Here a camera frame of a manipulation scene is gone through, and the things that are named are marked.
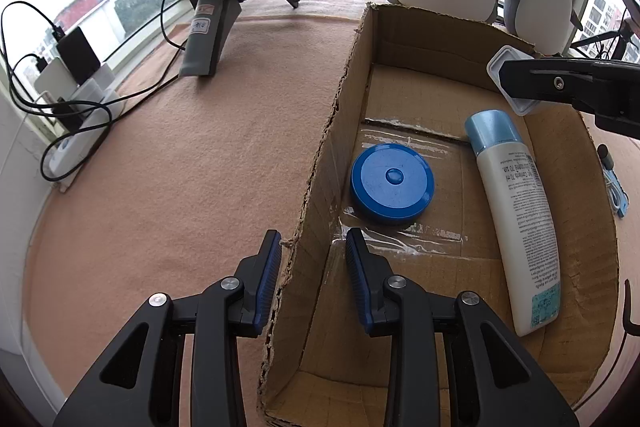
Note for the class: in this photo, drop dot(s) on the white power strip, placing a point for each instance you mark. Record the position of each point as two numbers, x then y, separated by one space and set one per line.
83 112

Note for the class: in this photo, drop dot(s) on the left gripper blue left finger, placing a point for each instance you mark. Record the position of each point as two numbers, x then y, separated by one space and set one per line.
258 275

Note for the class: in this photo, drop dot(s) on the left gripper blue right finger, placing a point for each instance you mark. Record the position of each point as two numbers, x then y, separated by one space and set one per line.
368 274

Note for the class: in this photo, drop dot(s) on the white usb wall charger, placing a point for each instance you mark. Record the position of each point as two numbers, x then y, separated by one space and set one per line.
508 79

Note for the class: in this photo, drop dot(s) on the peach fleece blanket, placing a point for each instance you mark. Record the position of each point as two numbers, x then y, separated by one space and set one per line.
186 187

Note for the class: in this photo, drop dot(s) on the black power adapter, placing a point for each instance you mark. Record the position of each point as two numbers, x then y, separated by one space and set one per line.
76 53

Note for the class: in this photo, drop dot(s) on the brown cardboard box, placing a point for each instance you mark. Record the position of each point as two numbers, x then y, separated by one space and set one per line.
413 78

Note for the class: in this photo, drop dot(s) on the blue round tape measure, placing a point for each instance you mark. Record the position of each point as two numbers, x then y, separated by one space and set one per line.
391 183

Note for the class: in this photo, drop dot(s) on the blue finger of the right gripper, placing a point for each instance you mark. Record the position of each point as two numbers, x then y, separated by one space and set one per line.
553 80

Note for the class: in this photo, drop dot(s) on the white lotion bottle blue cap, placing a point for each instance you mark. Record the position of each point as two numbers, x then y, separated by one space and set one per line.
522 217

